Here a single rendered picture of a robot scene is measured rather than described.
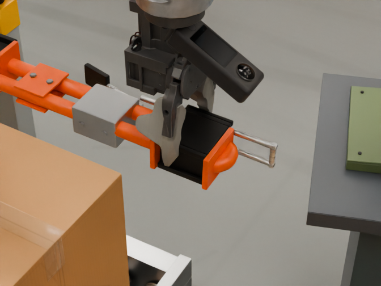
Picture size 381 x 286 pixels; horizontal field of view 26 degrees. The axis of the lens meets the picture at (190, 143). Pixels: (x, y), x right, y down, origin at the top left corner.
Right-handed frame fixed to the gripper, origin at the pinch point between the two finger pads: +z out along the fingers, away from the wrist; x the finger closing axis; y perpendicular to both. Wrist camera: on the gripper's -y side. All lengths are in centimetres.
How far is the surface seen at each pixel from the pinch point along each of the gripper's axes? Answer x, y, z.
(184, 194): -104, 61, 127
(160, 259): -31, 25, 67
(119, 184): -17.6, 25.0, 33.7
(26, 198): -5.0, 35.9, 31.8
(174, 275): -27, 20, 66
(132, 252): -29, 31, 67
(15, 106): -46, 75, 54
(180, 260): -31, 21, 66
